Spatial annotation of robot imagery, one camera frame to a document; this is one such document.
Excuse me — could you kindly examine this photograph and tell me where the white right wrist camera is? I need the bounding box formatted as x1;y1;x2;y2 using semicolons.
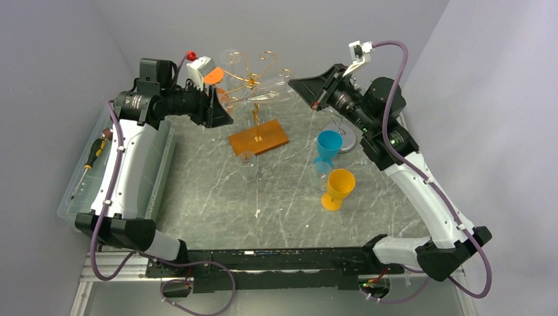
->
343;41;374;77

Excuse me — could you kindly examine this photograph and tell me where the black yellow screwdriver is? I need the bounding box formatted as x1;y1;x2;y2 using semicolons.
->
70;137;107;199

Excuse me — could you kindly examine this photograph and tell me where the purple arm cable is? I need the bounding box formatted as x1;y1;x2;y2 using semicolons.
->
359;39;494;305
89;54;237;316

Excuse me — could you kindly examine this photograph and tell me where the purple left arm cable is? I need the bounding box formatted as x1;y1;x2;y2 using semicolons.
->
89;54;237;316

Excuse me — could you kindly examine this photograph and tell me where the yellow plastic goblet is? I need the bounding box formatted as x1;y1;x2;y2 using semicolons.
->
321;169;356;211

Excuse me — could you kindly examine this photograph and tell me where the blue plastic goblet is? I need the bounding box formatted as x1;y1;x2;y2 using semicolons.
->
313;130;343;167

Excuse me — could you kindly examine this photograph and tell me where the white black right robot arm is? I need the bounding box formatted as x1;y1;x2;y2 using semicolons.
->
288;64;492;281

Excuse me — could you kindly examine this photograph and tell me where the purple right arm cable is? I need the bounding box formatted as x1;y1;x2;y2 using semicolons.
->
359;39;494;305

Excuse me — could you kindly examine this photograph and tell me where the clear tall glass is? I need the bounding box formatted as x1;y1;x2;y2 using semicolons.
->
310;161;332;192

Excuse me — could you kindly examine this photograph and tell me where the clear wine glass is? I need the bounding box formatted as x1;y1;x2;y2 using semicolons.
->
219;49;243;98

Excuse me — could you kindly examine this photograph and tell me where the gold wire glass rack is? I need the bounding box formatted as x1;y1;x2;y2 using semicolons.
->
228;51;292;156

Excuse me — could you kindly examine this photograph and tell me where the orange plastic goblet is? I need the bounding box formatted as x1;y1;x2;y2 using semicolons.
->
203;66;232;114

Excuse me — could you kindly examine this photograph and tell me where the clear plastic storage box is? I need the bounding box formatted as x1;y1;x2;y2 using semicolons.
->
57;111;176;229

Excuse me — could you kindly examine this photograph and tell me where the clear small glass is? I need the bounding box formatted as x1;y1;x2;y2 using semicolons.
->
237;151;259;182

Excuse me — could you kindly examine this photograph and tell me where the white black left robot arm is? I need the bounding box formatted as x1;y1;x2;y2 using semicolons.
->
74;56;233;277

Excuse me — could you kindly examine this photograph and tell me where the chrome wire glass rack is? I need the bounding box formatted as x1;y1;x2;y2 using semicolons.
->
322;110;357;154

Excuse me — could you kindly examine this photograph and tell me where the brown bronze faucet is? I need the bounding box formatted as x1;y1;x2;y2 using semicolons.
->
101;128;113;142

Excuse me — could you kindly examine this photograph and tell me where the clear pink tinted glass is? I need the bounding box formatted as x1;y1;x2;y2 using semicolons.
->
247;69;297;105

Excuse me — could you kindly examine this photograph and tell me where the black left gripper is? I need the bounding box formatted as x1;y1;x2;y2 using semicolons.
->
161;78;234;128

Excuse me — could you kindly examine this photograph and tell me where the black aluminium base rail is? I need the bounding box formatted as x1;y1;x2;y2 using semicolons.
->
80;246;463;300

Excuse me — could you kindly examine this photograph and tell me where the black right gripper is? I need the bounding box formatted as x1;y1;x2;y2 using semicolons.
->
290;63;376;134

